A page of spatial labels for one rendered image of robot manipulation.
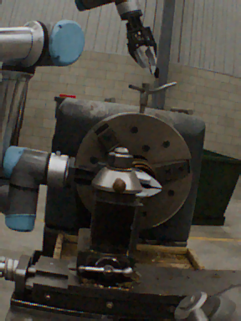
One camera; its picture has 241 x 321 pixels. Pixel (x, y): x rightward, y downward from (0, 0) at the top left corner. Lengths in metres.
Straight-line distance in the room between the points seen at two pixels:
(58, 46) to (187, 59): 10.57
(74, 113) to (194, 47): 10.22
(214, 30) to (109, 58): 2.61
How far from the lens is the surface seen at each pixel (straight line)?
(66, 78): 11.33
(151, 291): 0.82
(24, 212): 1.19
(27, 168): 1.17
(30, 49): 1.12
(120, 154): 0.82
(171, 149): 1.42
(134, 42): 1.54
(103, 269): 0.80
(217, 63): 11.83
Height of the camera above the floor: 1.25
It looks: 6 degrees down
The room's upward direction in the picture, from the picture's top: 8 degrees clockwise
